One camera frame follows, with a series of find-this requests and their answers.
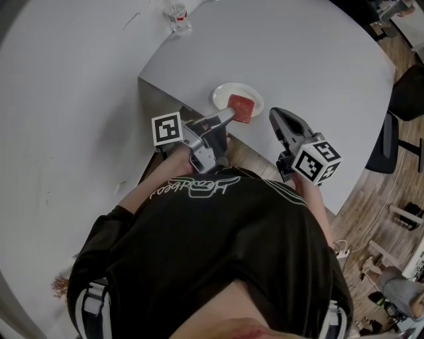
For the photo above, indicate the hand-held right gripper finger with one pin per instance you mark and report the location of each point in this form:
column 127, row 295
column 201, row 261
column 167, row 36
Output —
column 281, row 129
column 298, row 127

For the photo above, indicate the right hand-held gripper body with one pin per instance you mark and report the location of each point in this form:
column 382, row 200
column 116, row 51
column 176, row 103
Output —
column 316, row 162

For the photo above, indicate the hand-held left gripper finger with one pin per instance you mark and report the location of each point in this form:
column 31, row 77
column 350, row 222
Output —
column 218, row 144
column 222, row 117

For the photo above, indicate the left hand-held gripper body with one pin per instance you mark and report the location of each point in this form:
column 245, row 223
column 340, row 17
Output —
column 167, row 129

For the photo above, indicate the red square sponge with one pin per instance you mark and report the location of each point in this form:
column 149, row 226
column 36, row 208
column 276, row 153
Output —
column 242, row 107

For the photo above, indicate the white round plate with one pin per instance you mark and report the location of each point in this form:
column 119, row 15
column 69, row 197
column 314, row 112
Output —
column 222, row 94

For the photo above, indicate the person's left forearm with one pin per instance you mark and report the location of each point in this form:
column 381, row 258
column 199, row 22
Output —
column 155, row 188

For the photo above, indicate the person's right forearm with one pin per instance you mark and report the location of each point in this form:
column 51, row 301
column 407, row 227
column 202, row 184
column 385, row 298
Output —
column 314, row 208

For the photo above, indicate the person's grey shoe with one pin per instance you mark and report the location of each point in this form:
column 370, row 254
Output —
column 222, row 161

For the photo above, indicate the white power strip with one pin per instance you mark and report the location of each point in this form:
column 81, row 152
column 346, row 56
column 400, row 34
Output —
column 342, row 251

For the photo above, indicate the white table foot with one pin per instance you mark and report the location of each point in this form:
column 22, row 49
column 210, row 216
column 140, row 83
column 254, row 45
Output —
column 401, row 212

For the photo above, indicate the clear bottle red label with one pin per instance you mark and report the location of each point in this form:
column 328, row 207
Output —
column 179, row 18

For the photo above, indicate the person's black t-shirt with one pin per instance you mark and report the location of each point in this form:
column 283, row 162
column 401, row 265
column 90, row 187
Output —
column 205, row 251

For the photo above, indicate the black device on floor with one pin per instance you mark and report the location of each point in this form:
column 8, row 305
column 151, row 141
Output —
column 412, row 215

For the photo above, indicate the black office chair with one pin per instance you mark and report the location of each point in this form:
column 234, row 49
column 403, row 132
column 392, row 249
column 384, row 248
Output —
column 407, row 96

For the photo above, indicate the dried orange plant decoration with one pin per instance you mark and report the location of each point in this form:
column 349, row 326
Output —
column 60, row 288

